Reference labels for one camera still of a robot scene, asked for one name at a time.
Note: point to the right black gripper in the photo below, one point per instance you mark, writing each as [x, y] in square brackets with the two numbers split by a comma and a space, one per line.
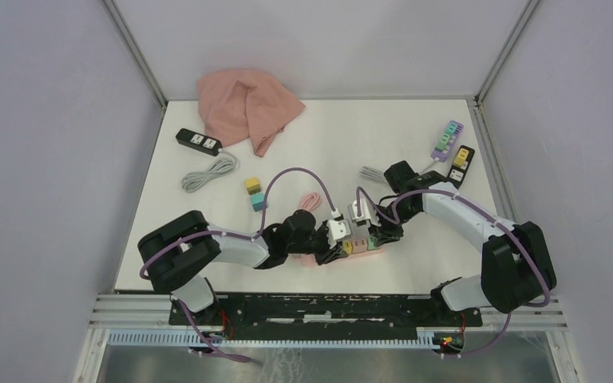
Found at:
[385, 233]

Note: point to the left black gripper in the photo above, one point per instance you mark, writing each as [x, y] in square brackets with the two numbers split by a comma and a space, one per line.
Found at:
[329, 254]

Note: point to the green plug adapter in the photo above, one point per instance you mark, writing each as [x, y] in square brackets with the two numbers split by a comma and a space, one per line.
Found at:
[372, 243]

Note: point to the pink power strip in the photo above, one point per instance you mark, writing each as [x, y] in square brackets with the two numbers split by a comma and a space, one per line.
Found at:
[310, 261]

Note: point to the teal plug adapter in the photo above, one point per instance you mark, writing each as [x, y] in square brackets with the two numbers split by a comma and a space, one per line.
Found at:
[258, 201]

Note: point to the yellow plug adapter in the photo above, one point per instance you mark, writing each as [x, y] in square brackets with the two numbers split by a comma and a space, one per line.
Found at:
[252, 185]

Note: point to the black power strip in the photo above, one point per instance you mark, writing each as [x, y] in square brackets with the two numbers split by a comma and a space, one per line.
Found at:
[199, 142]
[456, 176]

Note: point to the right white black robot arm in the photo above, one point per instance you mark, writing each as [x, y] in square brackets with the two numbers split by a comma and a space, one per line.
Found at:
[516, 268]

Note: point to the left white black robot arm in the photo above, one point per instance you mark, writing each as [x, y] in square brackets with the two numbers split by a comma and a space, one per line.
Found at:
[174, 255]

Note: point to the pink plug adapter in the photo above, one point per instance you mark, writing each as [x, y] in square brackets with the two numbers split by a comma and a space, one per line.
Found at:
[359, 246]

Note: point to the yellow adapter on pink strip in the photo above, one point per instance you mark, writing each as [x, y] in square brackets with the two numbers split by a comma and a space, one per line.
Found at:
[347, 247]

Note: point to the yellow adapter on black strip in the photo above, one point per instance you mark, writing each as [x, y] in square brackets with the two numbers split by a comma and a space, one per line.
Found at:
[461, 157]

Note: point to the purple power strip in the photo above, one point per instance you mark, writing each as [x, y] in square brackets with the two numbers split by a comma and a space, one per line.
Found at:
[446, 141]

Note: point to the pink cloth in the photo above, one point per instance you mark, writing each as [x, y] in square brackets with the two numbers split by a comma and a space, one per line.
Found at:
[245, 104]

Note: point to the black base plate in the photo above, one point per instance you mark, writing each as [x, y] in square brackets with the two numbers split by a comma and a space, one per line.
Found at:
[329, 317]

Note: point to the white cable duct rail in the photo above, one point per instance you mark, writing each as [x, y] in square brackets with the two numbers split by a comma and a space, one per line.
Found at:
[188, 338]

